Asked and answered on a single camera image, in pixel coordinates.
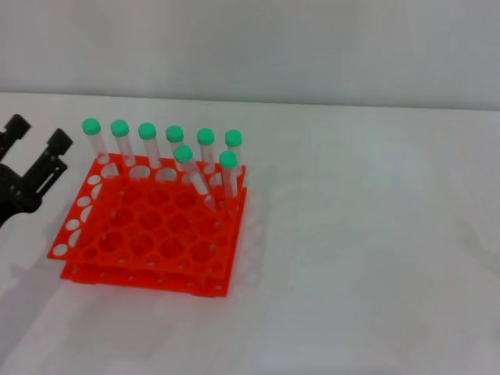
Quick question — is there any orange test tube rack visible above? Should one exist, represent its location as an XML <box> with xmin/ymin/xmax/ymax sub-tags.
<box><xmin>45</xmin><ymin>152</ymin><xmax>248</xmax><ymax>298</ymax></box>

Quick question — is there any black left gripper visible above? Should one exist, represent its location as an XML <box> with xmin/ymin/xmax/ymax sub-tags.
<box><xmin>0</xmin><ymin>114</ymin><xmax>74</xmax><ymax>230</ymax></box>

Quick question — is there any green-capped clear test tube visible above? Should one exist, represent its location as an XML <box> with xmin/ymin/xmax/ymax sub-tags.
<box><xmin>218</xmin><ymin>150</ymin><xmax>239</xmax><ymax>198</ymax></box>
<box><xmin>165</xmin><ymin>125</ymin><xmax>187</xmax><ymax>172</ymax></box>
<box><xmin>224</xmin><ymin>129</ymin><xmax>244</xmax><ymax>159</ymax></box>
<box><xmin>196</xmin><ymin>127</ymin><xmax>216</xmax><ymax>175</ymax></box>
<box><xmin>137</xmin><ymin>122</ymin><xmax>163</xmax><ymax>170</ymax></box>
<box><xmin>110</xmin><ymin>119</ymin><xmax>137</xmax><ymax>167</ymax></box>
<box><xmin>81</xmin><ymin>116</ymin><xmax>110</xmax><ymax>165</ymax></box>
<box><xmin>173</xmin><ymin>145</ymin><xmax>218</xmax><ymax>214</ymax></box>

